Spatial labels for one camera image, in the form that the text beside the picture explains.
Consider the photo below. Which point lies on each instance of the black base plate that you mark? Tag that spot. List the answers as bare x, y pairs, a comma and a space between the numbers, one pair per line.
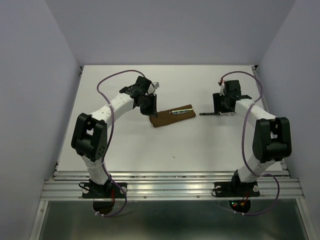
92, 190
224, 189

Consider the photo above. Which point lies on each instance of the aluminium rail frame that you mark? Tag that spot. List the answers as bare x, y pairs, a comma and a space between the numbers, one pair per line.
169, 172

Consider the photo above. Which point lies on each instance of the silver knife dark handle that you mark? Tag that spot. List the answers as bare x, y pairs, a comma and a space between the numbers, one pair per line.
180, 111

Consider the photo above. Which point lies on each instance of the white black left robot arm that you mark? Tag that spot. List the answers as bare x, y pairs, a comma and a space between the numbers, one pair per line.
93, 132

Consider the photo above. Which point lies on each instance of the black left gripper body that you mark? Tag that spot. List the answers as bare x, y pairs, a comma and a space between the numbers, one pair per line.
147, 107

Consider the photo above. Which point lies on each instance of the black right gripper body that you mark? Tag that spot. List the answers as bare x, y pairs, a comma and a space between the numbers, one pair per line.
219, 103

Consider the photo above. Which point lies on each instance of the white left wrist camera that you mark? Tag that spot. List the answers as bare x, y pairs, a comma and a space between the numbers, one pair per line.
156, 85

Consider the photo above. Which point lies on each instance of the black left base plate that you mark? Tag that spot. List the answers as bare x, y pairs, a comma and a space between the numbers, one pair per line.
92, 190

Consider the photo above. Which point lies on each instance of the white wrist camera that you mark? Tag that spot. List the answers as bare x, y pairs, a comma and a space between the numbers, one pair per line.
222, 90
156, 85

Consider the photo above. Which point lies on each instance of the silver fork dark handle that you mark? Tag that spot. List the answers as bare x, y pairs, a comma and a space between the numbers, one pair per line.
227, 114

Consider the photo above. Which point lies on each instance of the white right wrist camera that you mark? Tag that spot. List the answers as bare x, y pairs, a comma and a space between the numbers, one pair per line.
222, 90

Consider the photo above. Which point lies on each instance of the brown cloth napkin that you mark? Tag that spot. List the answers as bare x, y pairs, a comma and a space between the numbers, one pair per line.
165, 118

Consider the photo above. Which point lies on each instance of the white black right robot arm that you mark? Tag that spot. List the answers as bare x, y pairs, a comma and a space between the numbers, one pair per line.
271, 139

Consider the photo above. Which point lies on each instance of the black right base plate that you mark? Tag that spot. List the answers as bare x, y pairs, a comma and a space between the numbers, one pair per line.
224, 189

